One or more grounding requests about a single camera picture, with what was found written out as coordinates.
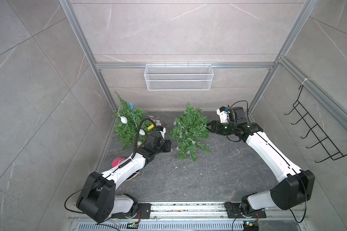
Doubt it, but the metal base rail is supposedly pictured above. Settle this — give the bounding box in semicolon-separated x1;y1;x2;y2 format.
103;201;304;224

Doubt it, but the white cloud light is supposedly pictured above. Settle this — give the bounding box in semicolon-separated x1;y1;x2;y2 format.
139;129;146;136
120;116;128;124

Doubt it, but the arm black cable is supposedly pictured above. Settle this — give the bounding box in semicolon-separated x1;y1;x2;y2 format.
64;117;163;231
227;100;307;231

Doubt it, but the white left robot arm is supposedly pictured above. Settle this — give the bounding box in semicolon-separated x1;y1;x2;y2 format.
76;131;171;223

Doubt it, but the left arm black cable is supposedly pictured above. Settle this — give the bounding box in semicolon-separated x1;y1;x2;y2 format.
64;117;163;231

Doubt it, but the black wire hook rack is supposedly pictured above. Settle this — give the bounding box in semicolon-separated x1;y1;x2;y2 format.
284;85;347;163

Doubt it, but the white wire mesh basket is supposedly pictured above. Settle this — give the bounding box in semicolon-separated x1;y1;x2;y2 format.
144;64;214;91

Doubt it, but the white plush bunny keychain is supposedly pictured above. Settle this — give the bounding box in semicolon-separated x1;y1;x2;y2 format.
153;119;163;127

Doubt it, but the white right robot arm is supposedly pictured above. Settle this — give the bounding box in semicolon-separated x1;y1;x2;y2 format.
207;106;315;217

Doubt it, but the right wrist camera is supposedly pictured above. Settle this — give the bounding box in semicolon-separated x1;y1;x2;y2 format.
216;106;229;124

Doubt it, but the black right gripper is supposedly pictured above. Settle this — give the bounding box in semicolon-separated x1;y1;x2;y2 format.
206;121;236;136

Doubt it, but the small green christmas tree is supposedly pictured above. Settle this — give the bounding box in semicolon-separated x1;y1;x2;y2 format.
114;92;157;150
170;103;211;161

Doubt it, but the clear bulb string light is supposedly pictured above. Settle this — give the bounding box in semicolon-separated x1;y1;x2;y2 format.
170;118;209;153

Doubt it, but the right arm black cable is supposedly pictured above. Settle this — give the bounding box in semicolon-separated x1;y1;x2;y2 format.
227;100;307;231

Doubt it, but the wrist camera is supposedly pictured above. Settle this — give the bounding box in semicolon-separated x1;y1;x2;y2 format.
216;106;229;124
158;126;166;140

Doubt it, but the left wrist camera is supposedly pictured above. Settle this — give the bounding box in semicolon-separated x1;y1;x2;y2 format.
158;126;166;140

